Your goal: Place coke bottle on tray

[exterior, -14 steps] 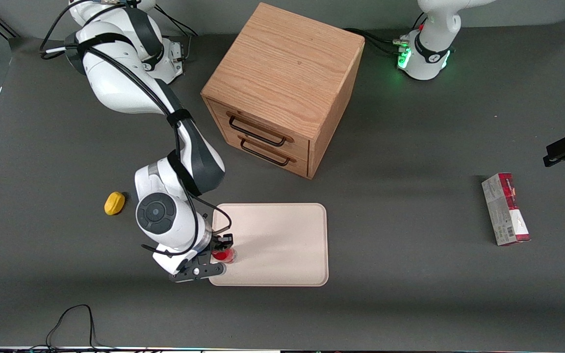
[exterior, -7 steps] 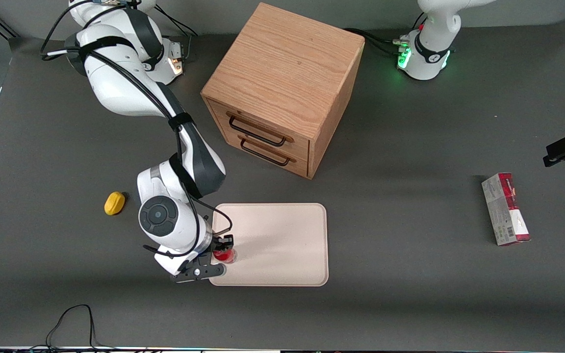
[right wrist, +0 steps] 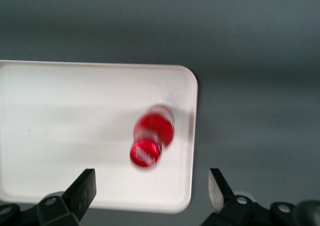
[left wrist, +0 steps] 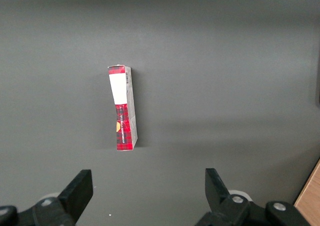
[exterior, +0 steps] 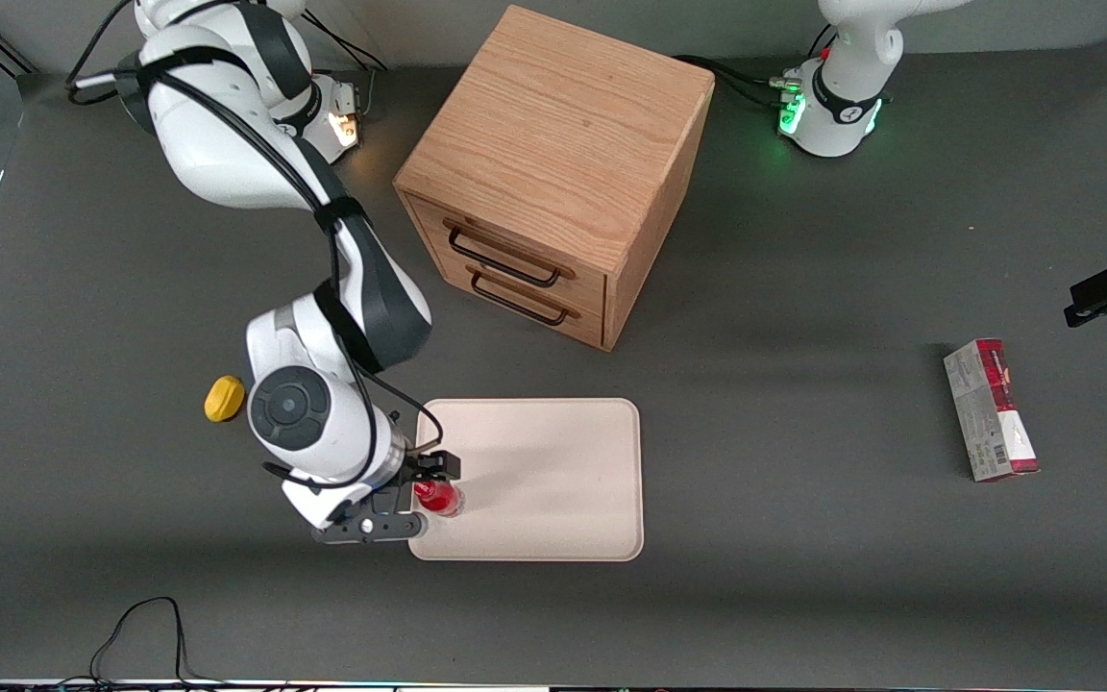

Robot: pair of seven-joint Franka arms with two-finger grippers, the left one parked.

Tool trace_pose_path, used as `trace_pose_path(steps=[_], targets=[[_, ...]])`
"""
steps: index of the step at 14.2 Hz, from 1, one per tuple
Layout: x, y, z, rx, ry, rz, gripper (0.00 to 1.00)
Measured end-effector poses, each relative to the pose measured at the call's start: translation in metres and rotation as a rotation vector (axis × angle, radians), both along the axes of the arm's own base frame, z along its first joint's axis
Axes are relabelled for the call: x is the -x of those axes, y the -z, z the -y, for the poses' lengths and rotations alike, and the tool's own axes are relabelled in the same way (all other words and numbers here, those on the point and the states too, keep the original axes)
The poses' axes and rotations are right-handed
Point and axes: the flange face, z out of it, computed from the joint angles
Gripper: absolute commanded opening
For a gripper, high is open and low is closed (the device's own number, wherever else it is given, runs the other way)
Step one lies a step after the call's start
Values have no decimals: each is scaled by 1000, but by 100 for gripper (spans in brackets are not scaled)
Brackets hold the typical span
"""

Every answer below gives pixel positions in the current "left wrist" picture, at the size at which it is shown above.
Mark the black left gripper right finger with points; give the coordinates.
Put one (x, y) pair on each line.
(225, 211)

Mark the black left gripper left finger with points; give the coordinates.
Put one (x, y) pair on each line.
(72, 201)

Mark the wooden drawer cabinet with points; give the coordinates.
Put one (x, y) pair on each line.
(311, 203)

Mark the red plaid cardboard box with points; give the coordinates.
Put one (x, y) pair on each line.
(123, 116)

